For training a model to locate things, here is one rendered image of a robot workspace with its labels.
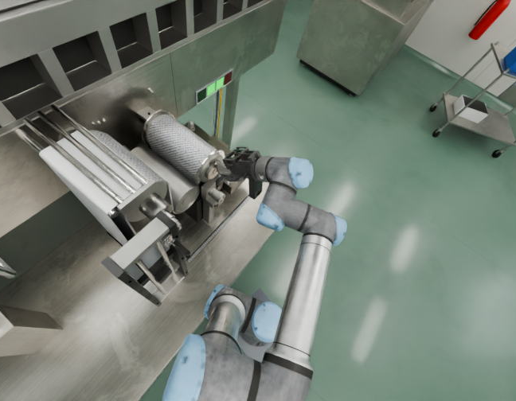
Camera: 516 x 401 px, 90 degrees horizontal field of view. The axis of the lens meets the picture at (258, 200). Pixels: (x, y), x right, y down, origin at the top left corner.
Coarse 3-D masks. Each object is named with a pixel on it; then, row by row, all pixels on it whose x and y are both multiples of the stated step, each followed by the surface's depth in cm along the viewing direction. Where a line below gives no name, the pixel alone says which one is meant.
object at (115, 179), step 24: (24, 120) 63; (48, 120) 64; (72, 120) 65; (72, 144) 63; (96, 144) 64; (72, 168) 61; (96, 168) 62; (120, 168) 64; (120, 192) 61; (144, 192) 60
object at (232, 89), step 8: (232, 88) 169; (232, 96) 174; (232, 104) 180; (224, 112) 190; (232, 112) 188; (224, 120) 197; (232, 120) 196; (224, 128) 203; (232, 128) 205; (224, 136) 211
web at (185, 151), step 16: (160, 128) 88; (176, 128) 88; (112, 144) 71; (160, 144) 89; (176, 144) 86; (192, 144) 86; (208, 144) 89; (128, 160) 69; (176, 160) 89; (192, 160) 85; (144, 176) 67; (192, 176) 90; (128, 224) 70; (128, 240) 107
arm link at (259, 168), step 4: (264, 156) 72; (268, 156) 72; (272, 156) 71; (260, 160) 71; (264, 160) 70; (256, 164) 71; (260, 164) 70; (264, 164) 69; (256, 168) 71; (260, 168) 70; (264, 168) 69; (256, 172) 71; (260, 172) 70; (264, 172) 69; (256, 176) 72; (260, 176) 71; (264, 176) 70; (260, 180) 73; (264, 180) 72
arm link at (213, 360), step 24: (216, 288) 85; (216, 312) 71; (240, 312) 79; (192, 336) 47; (216, 336) 51; (192, 360) 42; (216, 360) 43; (240, 360) 45; (168, 384) 42; (192, 384) 40; (216, 384) 41; (240, 384) 42
